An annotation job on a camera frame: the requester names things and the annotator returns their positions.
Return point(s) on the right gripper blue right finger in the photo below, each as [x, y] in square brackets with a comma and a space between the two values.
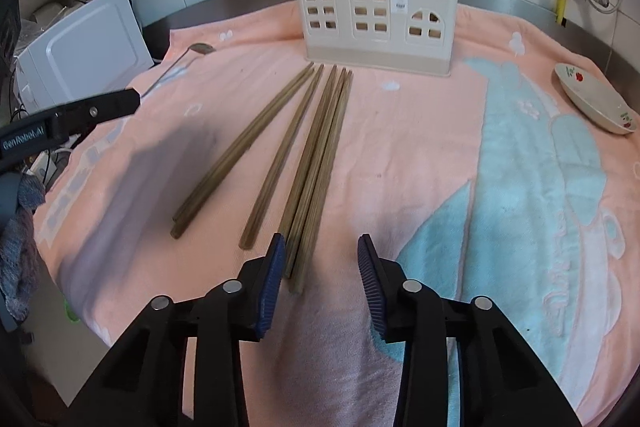
[502, 382]

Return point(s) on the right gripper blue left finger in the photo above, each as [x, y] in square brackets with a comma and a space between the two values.
[179, 364]

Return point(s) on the white microwave oven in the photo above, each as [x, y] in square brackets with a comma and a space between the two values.
[98, 48]

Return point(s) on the wooden chopstick four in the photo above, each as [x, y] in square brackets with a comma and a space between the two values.
[211, 185]

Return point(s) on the wooden chopstick three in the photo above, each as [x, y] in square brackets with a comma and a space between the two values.
[241, 139]

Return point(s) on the pink whale towel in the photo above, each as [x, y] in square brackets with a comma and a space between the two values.
[484, 182]

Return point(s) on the metal ladle spoon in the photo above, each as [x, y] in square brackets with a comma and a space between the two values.
[200, 48]

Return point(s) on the wooden chopstick seven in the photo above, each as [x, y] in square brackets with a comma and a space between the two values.
[298, 205]

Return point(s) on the wooden chopstick five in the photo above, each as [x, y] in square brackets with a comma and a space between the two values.
[254, 222]

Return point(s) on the wooden chopstick eight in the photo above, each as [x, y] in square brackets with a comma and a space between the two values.
[319, 184]

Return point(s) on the white ceramic dish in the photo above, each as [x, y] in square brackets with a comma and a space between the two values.
[597, 100]

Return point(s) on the wooden chopstick six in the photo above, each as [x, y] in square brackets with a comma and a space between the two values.
[307, 155]

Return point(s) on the cream plastic utensil holder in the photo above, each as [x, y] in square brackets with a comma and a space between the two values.
[404, 35]

